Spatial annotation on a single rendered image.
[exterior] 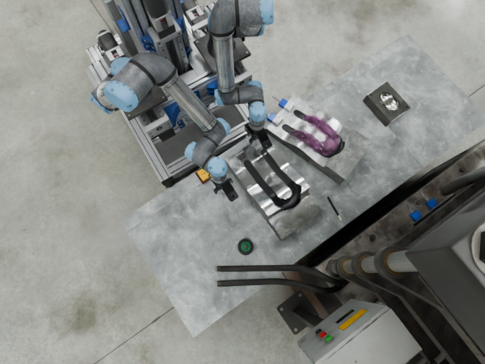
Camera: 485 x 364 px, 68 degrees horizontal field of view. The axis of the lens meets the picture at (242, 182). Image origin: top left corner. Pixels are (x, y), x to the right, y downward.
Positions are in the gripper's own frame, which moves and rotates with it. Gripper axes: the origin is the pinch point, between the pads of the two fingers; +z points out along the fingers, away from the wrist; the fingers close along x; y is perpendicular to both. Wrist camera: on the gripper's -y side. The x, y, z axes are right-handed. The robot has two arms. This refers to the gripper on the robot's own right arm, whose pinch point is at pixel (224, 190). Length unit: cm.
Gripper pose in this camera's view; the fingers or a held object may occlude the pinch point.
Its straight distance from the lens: 176.6
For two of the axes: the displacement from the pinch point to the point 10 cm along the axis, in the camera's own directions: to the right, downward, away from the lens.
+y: -5.7, -7.9, 2.1
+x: -8.2, 5.6, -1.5
